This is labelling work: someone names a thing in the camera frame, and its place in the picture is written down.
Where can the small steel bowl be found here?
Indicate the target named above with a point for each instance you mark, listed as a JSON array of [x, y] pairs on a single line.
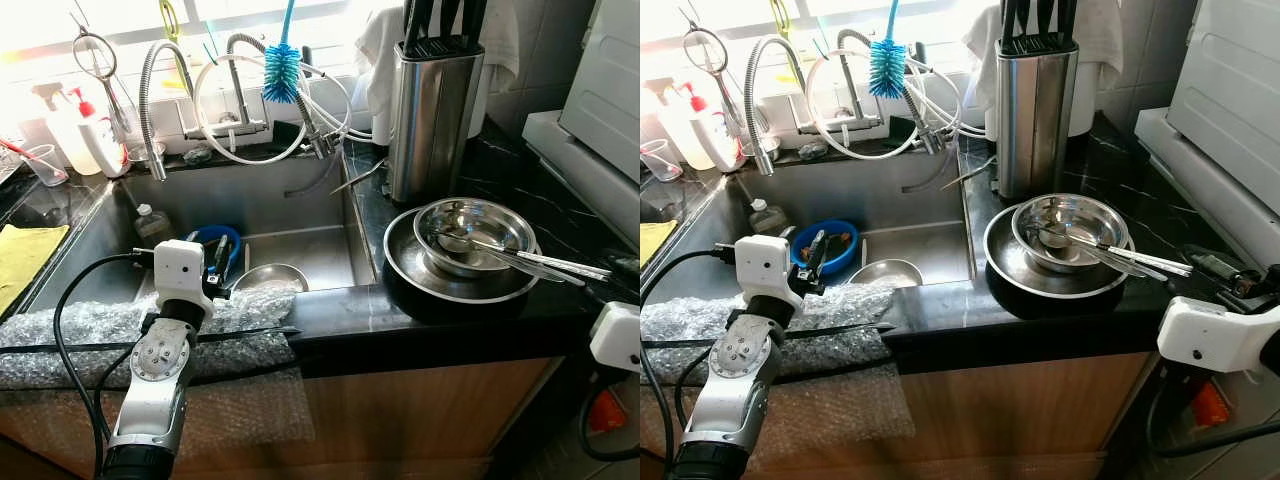
[[270, 278], [890, 273]]

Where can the chrome sink faucet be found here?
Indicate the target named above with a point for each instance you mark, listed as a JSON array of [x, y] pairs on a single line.
[[848, 95], [237, 100]]

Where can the small clear bottle white cap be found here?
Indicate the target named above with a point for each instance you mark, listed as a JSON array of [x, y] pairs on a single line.
[[152, 228], [768, 222]]

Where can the thin grey stick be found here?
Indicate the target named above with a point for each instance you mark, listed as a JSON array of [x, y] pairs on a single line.
[[968, 173], [357, 177]]

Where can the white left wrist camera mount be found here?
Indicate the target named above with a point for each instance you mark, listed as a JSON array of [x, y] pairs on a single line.
[[178, 268], [762, 265]]

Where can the white hanging towel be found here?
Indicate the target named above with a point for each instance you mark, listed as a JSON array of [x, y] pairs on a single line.
[[378, 45], [982, 45]]

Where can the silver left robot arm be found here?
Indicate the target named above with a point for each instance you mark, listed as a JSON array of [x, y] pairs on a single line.
[[740, 395], [150, 400]]

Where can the medium steel bowl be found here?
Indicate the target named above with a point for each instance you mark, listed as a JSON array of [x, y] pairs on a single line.
[[495, 220], [1090, 215]]

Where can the steel knife block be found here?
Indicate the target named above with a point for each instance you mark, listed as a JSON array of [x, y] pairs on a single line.
[[1035, 125], [430, 130]]

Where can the yellow cloth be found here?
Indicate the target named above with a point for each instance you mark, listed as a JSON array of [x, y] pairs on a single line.
[[25, 260], [652, 240]]

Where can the thin red stick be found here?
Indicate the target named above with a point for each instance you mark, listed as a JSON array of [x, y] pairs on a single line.
[[15, 148]]

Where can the blue bottle brush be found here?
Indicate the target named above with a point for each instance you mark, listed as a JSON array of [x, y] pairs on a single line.
[[887, 68], [281, 72]]

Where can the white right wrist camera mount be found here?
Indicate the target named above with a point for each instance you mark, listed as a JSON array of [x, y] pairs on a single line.
[[615, 335], [1210, 335]]

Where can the orange plastic object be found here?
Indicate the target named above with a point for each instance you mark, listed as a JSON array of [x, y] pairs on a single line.
[[605, 412], [1208, 405]]

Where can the wooden cabinet front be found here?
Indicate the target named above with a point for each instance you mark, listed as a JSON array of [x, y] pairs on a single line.
[[420, 420], [1020, 415]]

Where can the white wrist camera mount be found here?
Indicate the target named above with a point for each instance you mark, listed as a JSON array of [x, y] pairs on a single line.
[[178, 268], [615, 335], [1210, 335], [762, 265]]

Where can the large steel plate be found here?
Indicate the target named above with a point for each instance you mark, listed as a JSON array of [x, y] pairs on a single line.
[[1000, 255], [400, 260]]

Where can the steel chopstick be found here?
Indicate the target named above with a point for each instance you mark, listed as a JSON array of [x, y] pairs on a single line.
[[580, 271], [575, 262], [1163, 269], [1160, 260]]

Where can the clear plastic cup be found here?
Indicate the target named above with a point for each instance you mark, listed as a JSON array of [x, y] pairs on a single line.
[[48, 168], [662, 162]]

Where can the black frying pan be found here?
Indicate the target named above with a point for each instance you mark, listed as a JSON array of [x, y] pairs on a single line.
[[1040, 305], [440, 310]]

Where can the thin white tubing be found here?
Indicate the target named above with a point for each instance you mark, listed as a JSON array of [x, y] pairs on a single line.
[[347, 100], [955, 95]]

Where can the clear bubble wrap sheet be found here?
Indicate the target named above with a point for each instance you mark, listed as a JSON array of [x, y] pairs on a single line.
[[250, 365], [850, 305]]

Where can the stainless steel sink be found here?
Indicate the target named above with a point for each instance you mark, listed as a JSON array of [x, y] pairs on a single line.
[[900, 205], [290, 210]]

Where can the white soap bottle red pump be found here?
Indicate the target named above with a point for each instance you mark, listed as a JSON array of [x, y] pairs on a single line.
[[105, 145], [718, 140]]

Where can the yellow green hanging hook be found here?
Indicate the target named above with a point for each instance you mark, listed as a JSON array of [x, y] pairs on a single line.
[[161, 18], [773, 16]]

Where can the blue plastic bowl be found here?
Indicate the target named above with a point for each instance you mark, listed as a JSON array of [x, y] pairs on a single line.
[[236, 250], [848, 262]]

